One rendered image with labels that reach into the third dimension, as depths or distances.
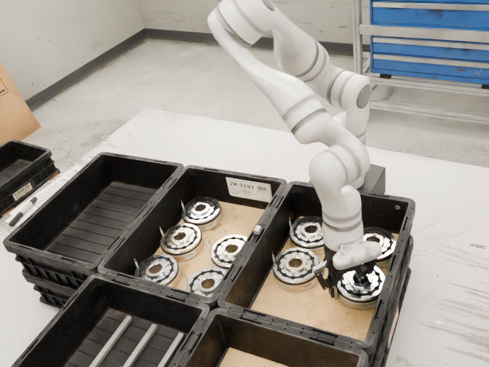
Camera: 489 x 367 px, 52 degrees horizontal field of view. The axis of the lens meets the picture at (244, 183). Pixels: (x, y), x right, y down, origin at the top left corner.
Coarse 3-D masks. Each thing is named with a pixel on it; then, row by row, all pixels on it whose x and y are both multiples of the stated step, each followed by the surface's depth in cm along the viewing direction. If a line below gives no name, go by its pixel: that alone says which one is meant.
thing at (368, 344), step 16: (288, 192) 119; (368, 192) 114; (256, 240) 108; (400, 240) 101; (400, 256) 98; (240, 272) 101; (224, 288) 98; (384, 288) 92; (224, 304) 95; (384, 304) 89; (272, 320) 91; (288, 320) 90; (320, 336) 86; (336, 336) 86; (368, 336) 85; (368, 352) 84
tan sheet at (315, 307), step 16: (288, 240) 120; (320, 256) 114; (272, 272) 113; (384, 272) 108; (272, 288) 109; (320, 288) 107; (256, 304) 107; (272, 304) 106; (288, 304) 105; (304, 304) 104; (320, 304) 104; (336, 304) 103; (304, 320) 101; (320, 320) 101; (336, 320) 100; (352, 320) 100; (368, 320) 99; (352, 336) 97
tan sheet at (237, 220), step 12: (228, 204) 135; (228, 216) 131; (240, 216) 130; (252, 216) 129; (216, 228) 128; (228, 228) 127; (240, 228) 126; (252, 228) 126; (204, 240) 125; (216, 240) 124; (156, 252) 124; (204, 252) 122; (180, 264) 120; (192, 264) 119; (204, 264) 118; (180, 288) 114
